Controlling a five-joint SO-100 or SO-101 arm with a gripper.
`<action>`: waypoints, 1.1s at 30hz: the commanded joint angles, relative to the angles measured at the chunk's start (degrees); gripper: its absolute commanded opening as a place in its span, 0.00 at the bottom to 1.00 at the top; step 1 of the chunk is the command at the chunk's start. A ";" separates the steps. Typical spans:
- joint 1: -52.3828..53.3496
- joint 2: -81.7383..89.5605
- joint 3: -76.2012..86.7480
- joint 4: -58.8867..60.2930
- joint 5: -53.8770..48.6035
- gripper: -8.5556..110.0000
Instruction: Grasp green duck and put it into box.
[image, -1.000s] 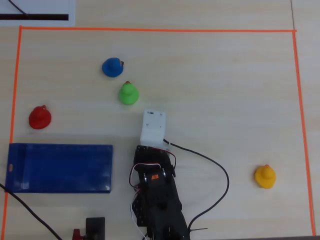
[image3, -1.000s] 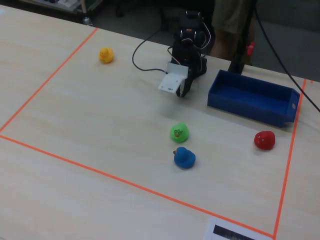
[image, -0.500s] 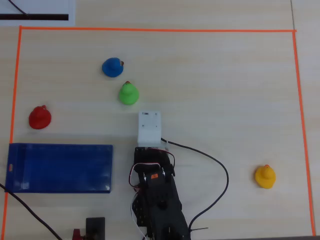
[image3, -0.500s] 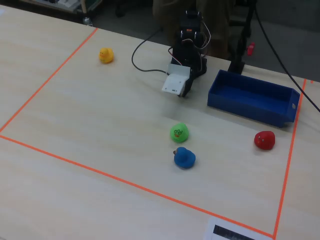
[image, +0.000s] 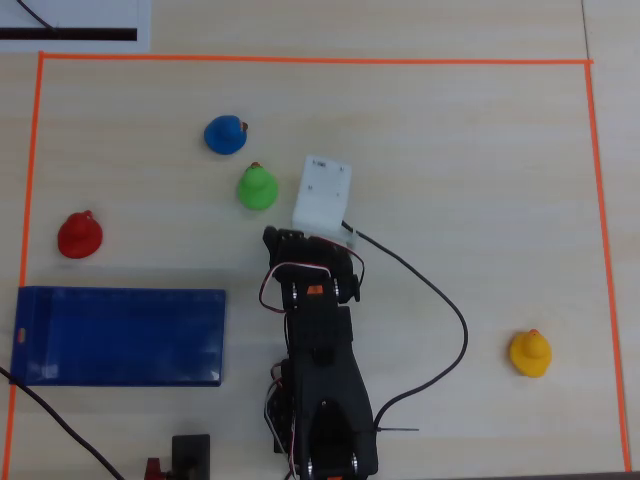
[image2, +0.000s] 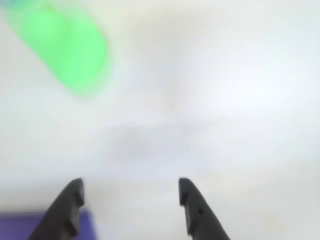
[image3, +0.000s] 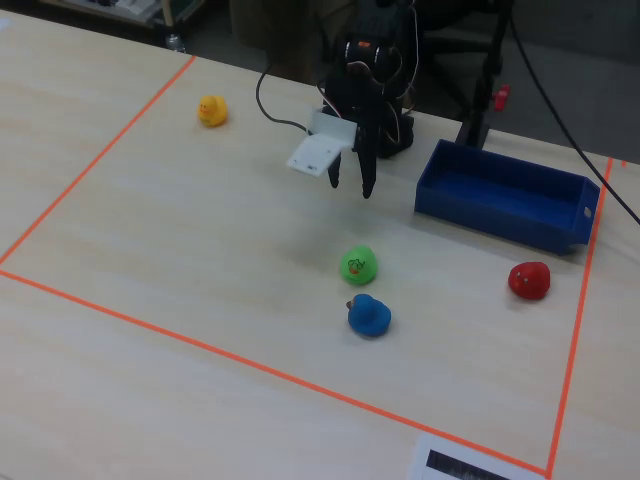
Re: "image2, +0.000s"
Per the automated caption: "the green rubber duck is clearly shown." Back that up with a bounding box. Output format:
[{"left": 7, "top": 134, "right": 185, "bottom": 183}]
[{"left": 4, "top": 2, "right": 111, "bottom": 99}]

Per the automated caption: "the blue plastic box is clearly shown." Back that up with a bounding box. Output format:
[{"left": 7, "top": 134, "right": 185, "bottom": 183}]
[{"left": 0, "top": 209, "right": 98, "bottom": 240}]

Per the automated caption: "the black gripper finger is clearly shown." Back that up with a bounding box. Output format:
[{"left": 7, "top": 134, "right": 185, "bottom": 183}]
[
  {"left": 178, "top": 177, "right": 231, "bottom": 240},
  {"left": 26, "top": 177, "right": 85, "bottom": 240}
]

